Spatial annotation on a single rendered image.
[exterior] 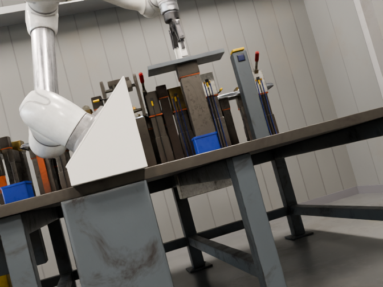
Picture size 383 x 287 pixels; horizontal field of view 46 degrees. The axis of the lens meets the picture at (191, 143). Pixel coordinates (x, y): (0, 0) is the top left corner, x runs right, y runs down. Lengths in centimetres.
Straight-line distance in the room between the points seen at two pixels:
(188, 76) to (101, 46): 242
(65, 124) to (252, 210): 76
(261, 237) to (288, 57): 333
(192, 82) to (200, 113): 15
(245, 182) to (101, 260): 60
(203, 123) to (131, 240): 75
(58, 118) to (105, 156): 26
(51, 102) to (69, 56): 276
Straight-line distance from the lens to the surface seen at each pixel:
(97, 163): 154
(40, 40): 213
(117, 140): 155
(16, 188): 205
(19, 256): 168
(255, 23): 489
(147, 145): 221
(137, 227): 161
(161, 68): 215
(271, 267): 179
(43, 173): 236
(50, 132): 172
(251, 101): 218
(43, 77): 203
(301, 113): 480
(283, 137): 177
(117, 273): 162
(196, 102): 214
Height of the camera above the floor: 64
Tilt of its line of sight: 4 degrees up
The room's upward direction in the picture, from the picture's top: 15 degrees counter-clockwise
